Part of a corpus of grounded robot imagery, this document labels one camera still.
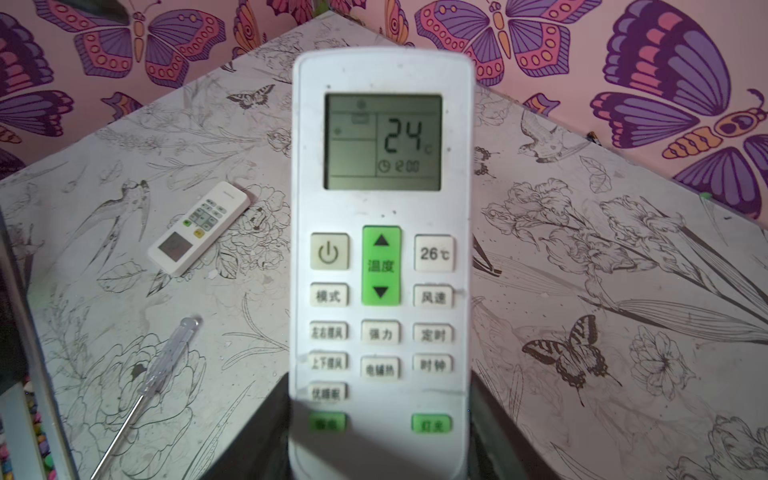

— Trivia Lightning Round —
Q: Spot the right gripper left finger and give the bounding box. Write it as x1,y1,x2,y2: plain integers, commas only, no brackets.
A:
201,374,293,480

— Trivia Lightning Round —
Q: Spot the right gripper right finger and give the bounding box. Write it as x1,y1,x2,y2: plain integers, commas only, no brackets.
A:
468,372,560,480

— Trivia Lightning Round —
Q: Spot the clear handle screwdriver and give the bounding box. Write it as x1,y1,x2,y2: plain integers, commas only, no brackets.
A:
90,317,201,479

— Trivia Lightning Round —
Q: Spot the white AC remote control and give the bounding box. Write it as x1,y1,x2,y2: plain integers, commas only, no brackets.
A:
288,47,475,479

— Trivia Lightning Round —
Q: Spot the small white remote control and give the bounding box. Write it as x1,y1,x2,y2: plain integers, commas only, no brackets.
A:
147,181,251,277

